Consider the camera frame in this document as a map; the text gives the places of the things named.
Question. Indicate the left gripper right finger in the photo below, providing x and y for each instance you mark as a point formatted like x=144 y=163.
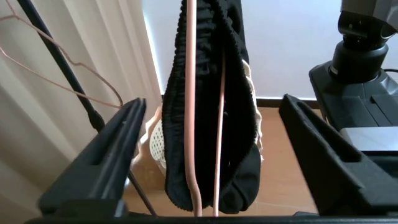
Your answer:
x=335 y=186

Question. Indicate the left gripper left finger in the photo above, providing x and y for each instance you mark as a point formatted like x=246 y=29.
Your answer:
x=99 y=174

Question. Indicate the pink clothes hanger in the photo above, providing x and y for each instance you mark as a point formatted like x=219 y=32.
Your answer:
x=76 y=63
x=189 y=93

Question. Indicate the black shorts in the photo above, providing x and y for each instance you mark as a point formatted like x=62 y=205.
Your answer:
x=236 y=109

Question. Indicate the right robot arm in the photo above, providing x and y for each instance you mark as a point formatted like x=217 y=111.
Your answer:
x=360 y=59

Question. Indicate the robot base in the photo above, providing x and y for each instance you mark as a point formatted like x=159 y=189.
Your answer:
x=342 y=102

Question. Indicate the white laundry basket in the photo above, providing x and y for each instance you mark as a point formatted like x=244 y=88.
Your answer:
x=157 y=143

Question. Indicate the black clothes rack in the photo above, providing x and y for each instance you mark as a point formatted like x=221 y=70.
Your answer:
x=62 y=62

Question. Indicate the beige curtain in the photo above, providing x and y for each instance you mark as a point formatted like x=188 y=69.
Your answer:
x=31 y=140

